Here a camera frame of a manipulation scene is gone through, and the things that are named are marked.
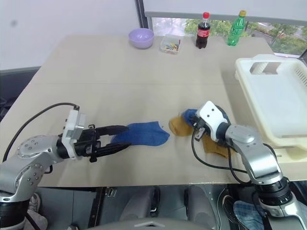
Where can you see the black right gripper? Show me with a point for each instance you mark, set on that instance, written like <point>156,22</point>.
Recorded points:
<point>203,127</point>

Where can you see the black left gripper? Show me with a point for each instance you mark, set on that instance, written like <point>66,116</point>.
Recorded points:
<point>85,143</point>

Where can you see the blue sock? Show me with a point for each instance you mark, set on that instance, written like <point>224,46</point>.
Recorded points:
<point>144,134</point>
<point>186,115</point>

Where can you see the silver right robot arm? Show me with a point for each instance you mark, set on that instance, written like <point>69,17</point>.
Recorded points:
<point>259,158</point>

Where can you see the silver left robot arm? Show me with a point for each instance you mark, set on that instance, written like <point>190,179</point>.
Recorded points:
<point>14,167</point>

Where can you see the mustard yellow sock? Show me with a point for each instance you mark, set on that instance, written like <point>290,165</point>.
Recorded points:
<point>180,127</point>

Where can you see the white plastic basket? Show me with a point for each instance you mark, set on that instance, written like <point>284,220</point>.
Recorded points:
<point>271,103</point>

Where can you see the grey rounded robot leg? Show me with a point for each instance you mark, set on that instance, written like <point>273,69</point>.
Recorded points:
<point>139,203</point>
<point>200,206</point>

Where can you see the clear box of coloured clips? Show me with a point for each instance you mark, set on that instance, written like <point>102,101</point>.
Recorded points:
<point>170,45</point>

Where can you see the cola bottle with red cap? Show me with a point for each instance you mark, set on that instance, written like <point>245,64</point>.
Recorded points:
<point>203,33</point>

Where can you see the grey robot torso edge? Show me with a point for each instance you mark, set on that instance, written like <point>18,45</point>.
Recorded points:
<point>153,225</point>

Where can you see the blue checked cloth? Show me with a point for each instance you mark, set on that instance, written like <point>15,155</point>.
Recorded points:
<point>247,215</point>

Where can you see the white sneaker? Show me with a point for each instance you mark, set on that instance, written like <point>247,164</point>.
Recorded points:
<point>36,210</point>

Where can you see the purple bowl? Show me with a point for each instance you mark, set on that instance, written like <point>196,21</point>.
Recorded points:
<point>141,38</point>

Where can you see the green bottle with yellow cap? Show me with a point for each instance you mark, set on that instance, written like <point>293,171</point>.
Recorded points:
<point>236,28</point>

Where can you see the grey roller blind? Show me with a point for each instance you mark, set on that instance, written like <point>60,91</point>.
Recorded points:
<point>216,7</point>

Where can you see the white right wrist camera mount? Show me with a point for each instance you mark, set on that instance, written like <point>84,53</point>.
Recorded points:
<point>213,118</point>

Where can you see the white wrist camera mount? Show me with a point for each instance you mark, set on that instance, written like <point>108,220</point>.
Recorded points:
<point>213,118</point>
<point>72,129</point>

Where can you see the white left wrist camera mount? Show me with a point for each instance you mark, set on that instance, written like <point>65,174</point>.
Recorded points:
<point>72,129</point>

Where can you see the black table frame leg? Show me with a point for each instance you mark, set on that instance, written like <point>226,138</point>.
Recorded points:
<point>98,206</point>

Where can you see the dark window post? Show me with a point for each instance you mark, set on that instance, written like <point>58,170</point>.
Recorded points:
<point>139,14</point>

